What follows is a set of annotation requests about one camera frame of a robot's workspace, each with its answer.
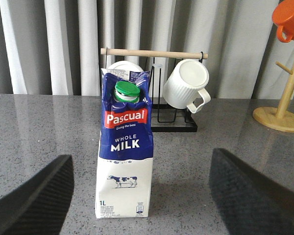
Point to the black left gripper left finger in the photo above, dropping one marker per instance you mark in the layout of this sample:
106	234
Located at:
40	205

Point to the white ribbed mug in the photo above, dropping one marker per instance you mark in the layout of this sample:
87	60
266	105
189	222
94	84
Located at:
185	87

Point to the black wire mug rack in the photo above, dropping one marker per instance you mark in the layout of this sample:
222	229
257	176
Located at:
165	118

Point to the orange mug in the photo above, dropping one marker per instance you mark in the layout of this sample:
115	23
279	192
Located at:
283	18

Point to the white smiley mug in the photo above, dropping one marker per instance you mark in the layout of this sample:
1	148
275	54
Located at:
125	65

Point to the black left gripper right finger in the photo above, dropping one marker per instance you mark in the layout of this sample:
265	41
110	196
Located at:
249	202

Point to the Pascual whole milk carton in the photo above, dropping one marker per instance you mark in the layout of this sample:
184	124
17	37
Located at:
125	155

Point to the grey white curtain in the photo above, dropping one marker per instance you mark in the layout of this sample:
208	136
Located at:
52	46

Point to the wooden mug tree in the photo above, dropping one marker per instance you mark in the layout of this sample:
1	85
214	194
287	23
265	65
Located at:
279	118

